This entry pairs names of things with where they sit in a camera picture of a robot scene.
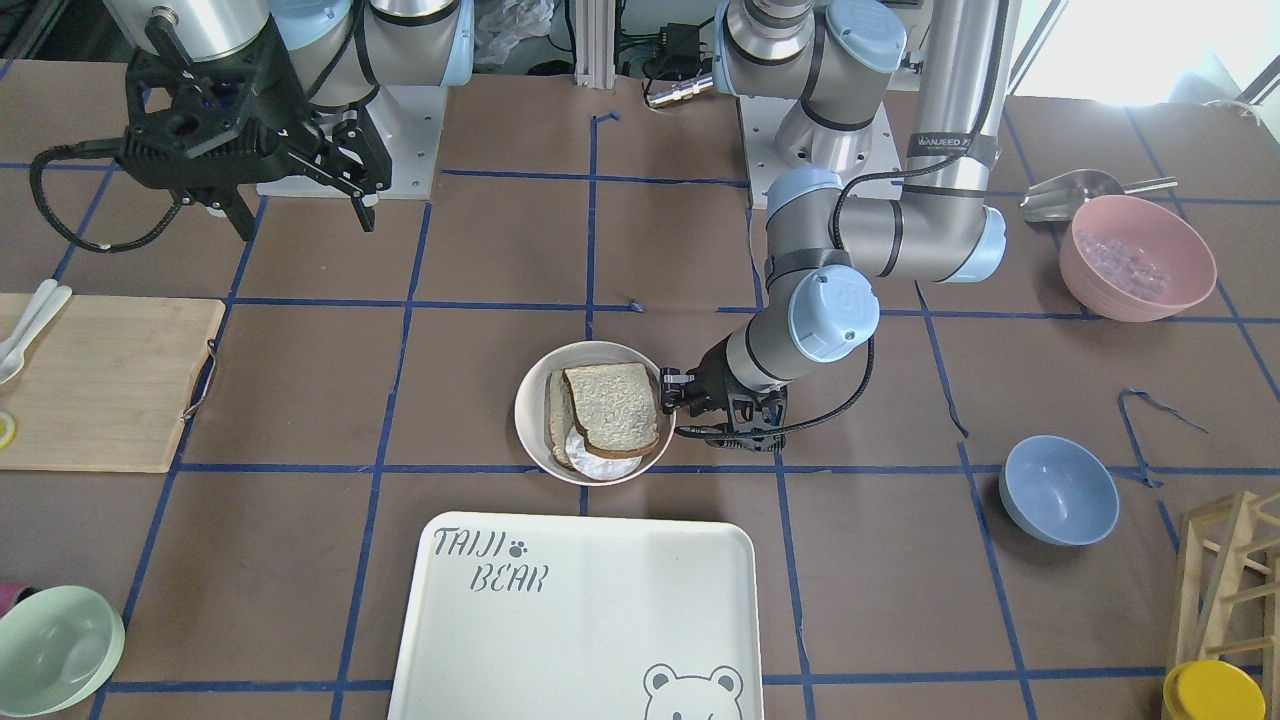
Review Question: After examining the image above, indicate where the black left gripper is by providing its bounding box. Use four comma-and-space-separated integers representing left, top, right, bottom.
659, 338, 787, 454

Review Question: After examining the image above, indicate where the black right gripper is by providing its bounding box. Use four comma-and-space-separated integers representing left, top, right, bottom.
118, 40, 392, 242

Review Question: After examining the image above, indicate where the bread slice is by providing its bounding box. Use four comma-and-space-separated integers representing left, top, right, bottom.
547, 369, 576, 471
563, 363, 660, 460

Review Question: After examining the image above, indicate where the cream round plate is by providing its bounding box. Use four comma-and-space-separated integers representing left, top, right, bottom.
513, 341, 675, 487

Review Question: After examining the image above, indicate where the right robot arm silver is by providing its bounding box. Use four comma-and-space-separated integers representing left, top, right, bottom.
108, 1, 475, 240

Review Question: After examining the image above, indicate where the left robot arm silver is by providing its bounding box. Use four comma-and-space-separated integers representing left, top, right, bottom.
660, 1, 1020, 452

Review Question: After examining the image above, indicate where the bread slice on plate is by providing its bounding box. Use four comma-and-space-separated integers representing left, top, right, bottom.
547, 369, 576, 471

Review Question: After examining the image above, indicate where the fake fried egg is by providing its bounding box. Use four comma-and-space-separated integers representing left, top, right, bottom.
564, 428, 643, 482

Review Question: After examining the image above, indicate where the white plastic spoon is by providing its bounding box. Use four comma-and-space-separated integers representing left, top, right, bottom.
1, 279, 73, 386

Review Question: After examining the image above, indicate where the wooden cutting board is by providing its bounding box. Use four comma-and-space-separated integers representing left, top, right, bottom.
1, 293, 227, 473

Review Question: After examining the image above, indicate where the cream bear tray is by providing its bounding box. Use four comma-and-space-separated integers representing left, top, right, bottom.
388, 511, 764, 719

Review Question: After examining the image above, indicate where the blue bowl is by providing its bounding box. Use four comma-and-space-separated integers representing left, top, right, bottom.
998, 436, 1120, 547

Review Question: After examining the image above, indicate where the lemon slice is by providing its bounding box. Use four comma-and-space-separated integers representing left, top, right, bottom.
0, 411, 18, 450

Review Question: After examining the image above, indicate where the black power adapter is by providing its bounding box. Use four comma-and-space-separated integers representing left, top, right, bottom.
641, 19, 710, 81

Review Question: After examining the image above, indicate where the metal scoop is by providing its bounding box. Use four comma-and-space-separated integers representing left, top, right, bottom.
1019, 169, 1179, 224

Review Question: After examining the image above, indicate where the pink bowl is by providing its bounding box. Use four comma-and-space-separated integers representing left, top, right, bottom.
1059, 195, 1219, 322

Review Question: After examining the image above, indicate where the pink cloth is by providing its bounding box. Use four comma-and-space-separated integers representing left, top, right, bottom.
0, 582, 38, 618

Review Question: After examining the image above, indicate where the green bowl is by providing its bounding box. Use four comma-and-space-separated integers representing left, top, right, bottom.
1, 585, 125, 717

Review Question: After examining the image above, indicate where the wooden rack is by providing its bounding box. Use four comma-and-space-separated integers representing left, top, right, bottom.
1167, 491, 1279, 701

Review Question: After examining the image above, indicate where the yellow cup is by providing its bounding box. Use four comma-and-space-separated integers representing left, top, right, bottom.
1162, 659, 1267, 719

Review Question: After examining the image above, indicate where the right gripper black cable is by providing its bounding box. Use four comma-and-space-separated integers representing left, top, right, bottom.
28, 140, 191, 254

